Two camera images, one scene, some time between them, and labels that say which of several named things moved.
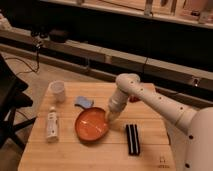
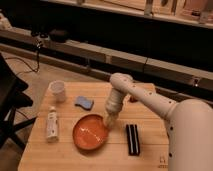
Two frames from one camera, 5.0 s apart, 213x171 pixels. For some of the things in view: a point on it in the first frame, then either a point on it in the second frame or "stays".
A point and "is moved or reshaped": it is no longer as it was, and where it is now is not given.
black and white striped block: [133, 139] stays
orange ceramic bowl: [91, 124] is moved or reshaped
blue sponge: [82, 100] stays
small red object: [134, 99] stays
